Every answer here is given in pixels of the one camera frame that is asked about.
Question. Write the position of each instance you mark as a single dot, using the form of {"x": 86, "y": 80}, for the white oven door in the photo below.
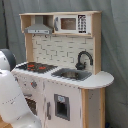
{"x": 34, "y": 97}

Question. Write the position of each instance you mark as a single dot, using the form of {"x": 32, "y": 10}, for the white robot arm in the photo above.
{"x": 13, "y": 106}

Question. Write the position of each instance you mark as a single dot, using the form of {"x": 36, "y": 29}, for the wooden toy kitchen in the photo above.
{"x": 61, "y": 50}

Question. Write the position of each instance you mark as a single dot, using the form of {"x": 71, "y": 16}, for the grey toy sink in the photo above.
{"x": 72, "y": 74}

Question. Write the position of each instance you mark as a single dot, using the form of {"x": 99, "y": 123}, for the black toy faucet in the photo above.
{"x": 85, "y": 61}

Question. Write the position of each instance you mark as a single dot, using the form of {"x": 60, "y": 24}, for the black stovetop red burners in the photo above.
{"x": 36, "y": 67}

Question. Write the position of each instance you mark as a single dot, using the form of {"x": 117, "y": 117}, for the right stove knob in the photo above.
{"x": 34, "y": 84}

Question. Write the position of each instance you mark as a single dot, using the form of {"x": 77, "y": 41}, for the white cabinet door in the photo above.
{"x": 63, "y": 105}

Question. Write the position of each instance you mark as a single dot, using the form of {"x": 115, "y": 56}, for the toy microwave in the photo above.
{"x": 73, "y": 24}

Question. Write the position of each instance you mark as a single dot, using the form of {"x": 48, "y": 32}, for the grey range hood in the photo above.
{"x": 39, "y": 27}

